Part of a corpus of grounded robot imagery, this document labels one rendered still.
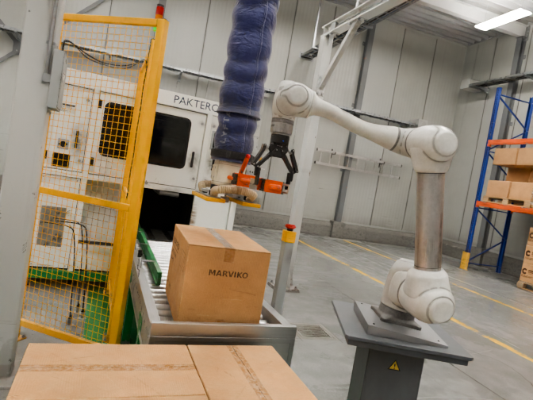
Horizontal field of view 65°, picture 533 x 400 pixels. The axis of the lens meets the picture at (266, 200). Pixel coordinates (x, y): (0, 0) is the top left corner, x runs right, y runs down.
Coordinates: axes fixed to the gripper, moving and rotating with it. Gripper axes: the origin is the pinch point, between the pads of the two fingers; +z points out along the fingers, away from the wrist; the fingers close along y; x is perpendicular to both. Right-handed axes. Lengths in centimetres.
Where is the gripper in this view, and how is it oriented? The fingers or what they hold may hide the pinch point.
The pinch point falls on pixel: (272, 184)
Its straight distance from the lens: 170.6
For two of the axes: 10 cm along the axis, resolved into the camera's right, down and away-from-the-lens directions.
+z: -1.7, 9.8, 0.5
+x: 3.5, 1.1, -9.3
